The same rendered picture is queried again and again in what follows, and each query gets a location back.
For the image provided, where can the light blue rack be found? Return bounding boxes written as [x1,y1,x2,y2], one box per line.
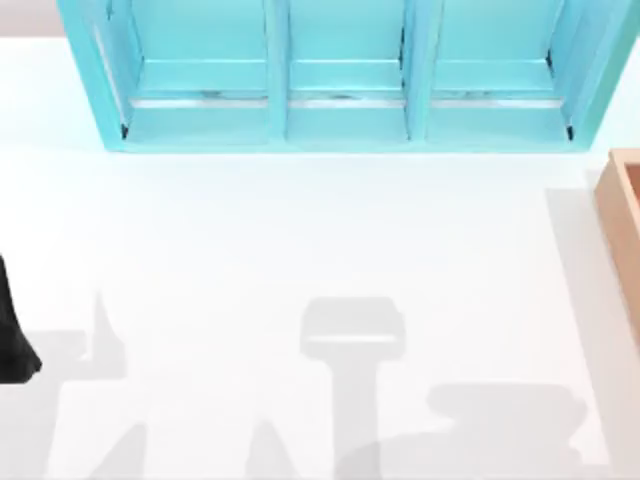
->
[53,0,640,155]

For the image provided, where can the salmon-coloured shallow box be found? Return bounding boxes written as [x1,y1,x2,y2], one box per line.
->
[593,148,640,325]

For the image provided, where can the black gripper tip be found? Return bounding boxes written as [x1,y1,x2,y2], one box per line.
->
[0,254,43,387]

